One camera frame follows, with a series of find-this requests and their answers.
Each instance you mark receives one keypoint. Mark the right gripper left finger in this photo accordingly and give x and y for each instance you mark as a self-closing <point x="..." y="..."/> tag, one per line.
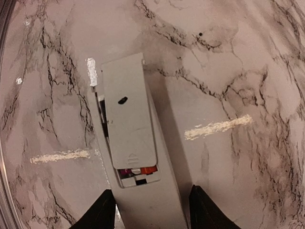
<point x="101" y="215"/>

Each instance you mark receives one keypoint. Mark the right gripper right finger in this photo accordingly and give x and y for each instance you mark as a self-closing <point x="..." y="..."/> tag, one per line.
<point x="205" y="214"/>

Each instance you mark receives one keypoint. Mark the dark blue AAA battery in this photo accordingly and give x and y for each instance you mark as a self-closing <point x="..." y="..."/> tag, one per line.
<point x="125" y="173"/>

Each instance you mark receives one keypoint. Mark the white remote control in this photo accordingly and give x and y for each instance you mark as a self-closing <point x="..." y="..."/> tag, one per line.
<point x="144" y="201"/>

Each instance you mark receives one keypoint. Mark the orange AAA battery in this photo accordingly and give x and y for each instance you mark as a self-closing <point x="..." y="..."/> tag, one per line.
<point x="148" y="170"/>

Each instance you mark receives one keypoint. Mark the white battery cover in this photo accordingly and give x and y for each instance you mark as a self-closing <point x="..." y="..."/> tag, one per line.
<point x="128" y="114"/>

